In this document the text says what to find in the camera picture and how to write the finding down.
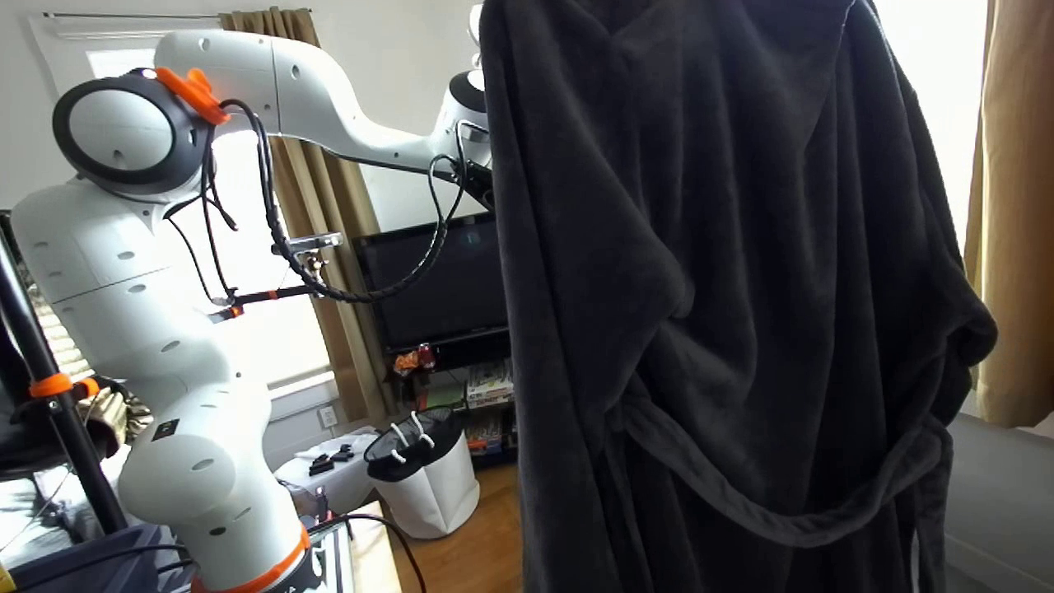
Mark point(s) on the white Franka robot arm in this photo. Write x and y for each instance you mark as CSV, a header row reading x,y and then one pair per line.
x,y
120,276

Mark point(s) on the black flat television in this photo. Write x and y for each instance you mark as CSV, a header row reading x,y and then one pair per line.
x,y
439,283

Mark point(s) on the colourful stacked boxes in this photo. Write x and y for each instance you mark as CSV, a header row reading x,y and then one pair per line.
x,y
481,392

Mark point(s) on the small orange figurine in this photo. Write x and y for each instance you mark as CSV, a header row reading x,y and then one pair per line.
x,y
412,360

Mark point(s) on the brown window curtain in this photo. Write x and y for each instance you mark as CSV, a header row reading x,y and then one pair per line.
x,y
341,332

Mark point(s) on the white basket with black rim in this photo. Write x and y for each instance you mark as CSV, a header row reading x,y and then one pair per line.
x,y
431,487

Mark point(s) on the dark plush bathrobe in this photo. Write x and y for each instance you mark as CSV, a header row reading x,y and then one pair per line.
x,y
747,283

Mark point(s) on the black rod with red ends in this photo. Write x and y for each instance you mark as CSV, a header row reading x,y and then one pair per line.
x,y
273,295

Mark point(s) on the black game controller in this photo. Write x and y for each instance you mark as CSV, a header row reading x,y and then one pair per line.
x,y
332,460

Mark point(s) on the tan window curtain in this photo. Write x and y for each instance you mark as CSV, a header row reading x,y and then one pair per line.
x,y
1017,217

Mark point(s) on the grey upholstered sofa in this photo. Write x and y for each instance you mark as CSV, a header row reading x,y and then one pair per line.
x,y
999,504

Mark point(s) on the small camera on tripod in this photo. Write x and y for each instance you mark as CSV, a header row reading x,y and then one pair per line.
x,y
317,240

